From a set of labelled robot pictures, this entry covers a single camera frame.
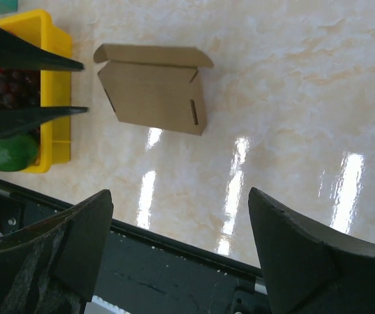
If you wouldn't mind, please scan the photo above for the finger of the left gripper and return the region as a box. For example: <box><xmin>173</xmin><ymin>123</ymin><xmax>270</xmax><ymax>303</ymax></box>
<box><xmin>0</xmin><ymin>28</ymin><xmax>84</xmax><ymax>71</ymax></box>
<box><xmin>0</xmin><ymin>107</ymin><xmax>89</xmax><ymax>139</ymax></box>

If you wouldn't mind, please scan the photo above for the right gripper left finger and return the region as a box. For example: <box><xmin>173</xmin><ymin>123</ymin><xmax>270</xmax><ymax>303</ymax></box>
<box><xmin>0</xmin><ymin>190</ymin><xmax>113</xmax><ymax>313</ymax></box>

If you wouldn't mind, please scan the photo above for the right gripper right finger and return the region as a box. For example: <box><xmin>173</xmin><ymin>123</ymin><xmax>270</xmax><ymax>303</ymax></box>
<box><xmin>248</xmin><ymin>188</ymin><xmax>375</xmax><ymax>313</ymax></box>

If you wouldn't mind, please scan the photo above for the brown cardboard box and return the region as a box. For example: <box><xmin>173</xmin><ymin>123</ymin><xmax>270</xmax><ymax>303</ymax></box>
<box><xmin>93</xmin><ymin>43</ymin><xmax>213</xmax><ymax>135</ymax></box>

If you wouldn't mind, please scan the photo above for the green lime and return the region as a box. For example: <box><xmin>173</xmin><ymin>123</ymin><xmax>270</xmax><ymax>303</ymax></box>
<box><xmin>0</xmin><ymin>134</ymin><xmax>39</xmax><ymax>172</ymax></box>

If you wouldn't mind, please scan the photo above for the purple grape bunch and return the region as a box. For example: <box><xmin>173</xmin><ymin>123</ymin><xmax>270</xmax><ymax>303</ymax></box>
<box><xmin>0</xmin><ymin>69</ymin><xmax>41</xmax><ymax>111</ymax></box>

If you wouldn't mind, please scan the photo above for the yellow plastic tray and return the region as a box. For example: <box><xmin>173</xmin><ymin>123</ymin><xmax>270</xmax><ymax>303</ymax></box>
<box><xmin>0</xmin><ymin>9</ymin><xmax>72</xmax><ymax>173</ymax></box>

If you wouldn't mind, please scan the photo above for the grey slotted cable duct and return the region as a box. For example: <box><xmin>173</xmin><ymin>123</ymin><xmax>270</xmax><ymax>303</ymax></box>
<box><xmin>84</xmin><ymin>295</ymin><xmax>130</xmax><ymax>314</ymax></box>

